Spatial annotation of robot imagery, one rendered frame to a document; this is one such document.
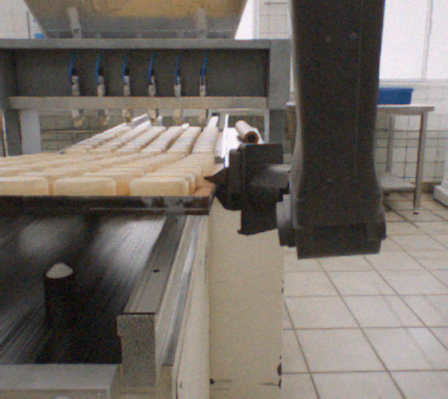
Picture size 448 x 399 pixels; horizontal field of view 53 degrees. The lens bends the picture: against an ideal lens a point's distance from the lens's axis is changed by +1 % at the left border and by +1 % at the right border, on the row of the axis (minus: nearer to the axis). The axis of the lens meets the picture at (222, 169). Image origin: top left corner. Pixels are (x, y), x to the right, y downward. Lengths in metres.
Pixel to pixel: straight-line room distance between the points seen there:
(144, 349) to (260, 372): 0.91
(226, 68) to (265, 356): 0.74
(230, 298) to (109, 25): 0.73
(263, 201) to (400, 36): 4.26
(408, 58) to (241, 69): 3.67
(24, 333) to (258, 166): 0.30
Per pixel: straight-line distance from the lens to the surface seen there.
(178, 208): 0.34
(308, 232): 0.35
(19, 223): 0.83
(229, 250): 1.13
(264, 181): 0.48
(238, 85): 1.14
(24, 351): 0.49
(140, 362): 0.41
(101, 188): 0.38
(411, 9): 4.75
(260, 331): 1.23
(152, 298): 0.42
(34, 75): 1.23
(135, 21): 1.15
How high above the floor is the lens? 1.09
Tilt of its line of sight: 11 degrees down
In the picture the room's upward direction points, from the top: straight up
